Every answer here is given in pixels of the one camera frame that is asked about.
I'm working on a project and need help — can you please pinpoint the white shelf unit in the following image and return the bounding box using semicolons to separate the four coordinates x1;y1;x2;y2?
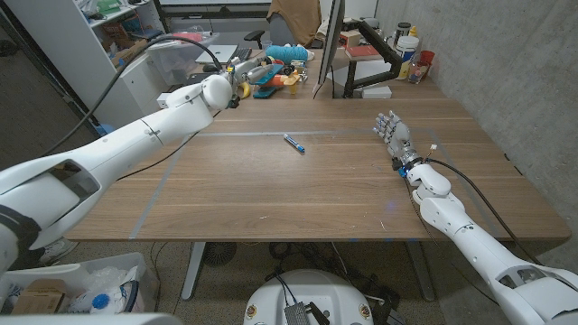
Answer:
4;0;168;130

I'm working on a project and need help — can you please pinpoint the black chair armrest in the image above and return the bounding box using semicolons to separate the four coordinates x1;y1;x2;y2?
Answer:
243;30;266;50

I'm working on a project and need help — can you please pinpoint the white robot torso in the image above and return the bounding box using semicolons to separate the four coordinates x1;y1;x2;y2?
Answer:
243;269;375;325

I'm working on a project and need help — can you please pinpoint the black monitor cable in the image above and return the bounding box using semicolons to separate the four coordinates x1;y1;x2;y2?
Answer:
312;66;336;100

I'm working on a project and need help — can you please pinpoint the brown jacket on chair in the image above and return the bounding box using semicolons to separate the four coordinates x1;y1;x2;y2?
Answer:
266;0;322;49

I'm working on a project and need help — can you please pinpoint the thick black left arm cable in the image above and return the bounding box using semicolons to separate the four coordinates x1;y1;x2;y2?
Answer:
42;34;225;157

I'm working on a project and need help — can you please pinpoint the round black fan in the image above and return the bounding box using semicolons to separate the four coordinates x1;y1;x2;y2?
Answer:
202;241;238;267

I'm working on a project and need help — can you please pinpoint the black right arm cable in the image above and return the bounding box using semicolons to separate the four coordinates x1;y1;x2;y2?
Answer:
424;157;543;266

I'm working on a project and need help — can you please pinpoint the black keyboard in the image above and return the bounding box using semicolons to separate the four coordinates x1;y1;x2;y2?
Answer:
229;47;253;64

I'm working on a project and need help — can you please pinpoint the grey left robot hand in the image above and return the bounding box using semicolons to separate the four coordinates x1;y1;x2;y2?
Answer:
228;56;275;91

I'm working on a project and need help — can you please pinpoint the cardboard box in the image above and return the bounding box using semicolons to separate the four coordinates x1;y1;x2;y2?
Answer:
11;278;68;316

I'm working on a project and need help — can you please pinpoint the teal yarn ball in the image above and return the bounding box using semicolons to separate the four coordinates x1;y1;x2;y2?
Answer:
265;43;310;65

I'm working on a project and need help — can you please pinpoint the thin black cable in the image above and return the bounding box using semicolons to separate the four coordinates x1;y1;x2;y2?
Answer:
116;130;200;182

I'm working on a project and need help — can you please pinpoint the flat white box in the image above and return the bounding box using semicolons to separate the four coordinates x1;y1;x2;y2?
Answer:
360;85;393;100

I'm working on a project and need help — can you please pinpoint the black computer monitor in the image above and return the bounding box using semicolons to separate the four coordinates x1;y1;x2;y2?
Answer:
313;0;347;87

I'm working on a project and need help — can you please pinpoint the black lidded jar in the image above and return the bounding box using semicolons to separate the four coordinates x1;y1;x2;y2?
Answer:
393;22;412;46

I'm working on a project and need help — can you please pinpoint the blue marker pen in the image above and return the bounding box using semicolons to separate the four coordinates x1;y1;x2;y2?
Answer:
283;133;306;154

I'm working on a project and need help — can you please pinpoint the silver laptop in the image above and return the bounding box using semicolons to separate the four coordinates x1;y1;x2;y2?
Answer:
195;43;239;65

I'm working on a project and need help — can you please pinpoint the teal toy board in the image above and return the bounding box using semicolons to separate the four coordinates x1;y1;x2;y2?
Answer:
252;64;284;99

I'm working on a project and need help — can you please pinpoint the white storage bin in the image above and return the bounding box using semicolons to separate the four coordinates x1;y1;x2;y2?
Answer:
0;251;160;316

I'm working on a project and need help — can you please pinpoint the white plastic tub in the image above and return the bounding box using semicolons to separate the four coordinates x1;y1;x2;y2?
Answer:
396;35;421;81

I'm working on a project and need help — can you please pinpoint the red book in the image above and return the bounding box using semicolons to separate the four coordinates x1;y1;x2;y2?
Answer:
345;44;383;61

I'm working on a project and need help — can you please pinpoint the small brown box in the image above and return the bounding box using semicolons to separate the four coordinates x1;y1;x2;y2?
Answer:
338;30;362;49

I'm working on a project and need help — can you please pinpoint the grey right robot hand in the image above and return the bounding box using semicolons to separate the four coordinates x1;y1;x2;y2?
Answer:
373;110;424;167

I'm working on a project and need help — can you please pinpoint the clear plastic storage bin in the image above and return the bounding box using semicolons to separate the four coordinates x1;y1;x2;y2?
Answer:
146;32;221;86

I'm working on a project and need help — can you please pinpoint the clear glass cup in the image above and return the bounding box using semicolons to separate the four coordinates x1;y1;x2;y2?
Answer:
408;60;429;85

